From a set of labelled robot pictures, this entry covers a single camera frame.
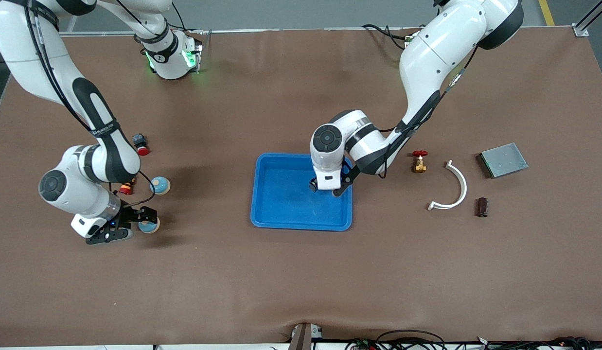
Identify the blue call bell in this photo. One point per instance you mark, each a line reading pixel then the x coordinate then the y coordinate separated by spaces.
pixel 149 227
pixel 160 185

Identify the dark brown capacitor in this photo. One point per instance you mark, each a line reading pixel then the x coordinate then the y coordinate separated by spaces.
pixel 483 207

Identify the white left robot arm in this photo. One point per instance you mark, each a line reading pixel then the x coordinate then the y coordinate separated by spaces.
pixel 437 53

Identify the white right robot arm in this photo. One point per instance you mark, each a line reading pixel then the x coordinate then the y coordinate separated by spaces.
pixel 19 48

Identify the striped red yellow pushbutton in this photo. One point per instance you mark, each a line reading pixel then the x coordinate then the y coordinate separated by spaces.
pixel 126 189

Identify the blue plastic tray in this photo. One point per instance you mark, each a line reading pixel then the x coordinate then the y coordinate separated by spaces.
pixel 291 209

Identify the black pushbutton with red cap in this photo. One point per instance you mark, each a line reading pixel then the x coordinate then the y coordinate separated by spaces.
pixel 141 146

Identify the white curved plastic clip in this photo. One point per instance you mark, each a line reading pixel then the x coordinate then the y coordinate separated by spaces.
pixel 463 187

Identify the grey metal box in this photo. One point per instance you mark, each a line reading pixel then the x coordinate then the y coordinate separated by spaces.
pixel 503 160

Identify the metal table edge bracket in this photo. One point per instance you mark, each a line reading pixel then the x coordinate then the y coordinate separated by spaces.
pixel 303 338

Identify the aluminium frame post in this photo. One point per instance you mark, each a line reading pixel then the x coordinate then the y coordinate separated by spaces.
pixel 585 26

